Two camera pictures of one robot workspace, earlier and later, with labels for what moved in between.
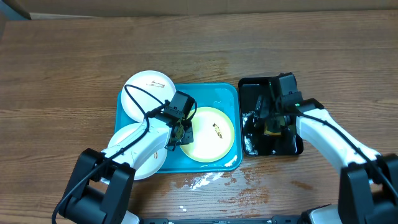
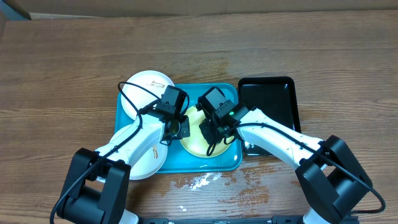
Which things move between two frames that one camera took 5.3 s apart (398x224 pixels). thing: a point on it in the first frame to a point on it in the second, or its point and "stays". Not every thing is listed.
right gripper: x=263 y=109 to x=213 y=137
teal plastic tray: x=227 y=98 stays
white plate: x=148 y=168 stays
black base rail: x=276 y=219 stays
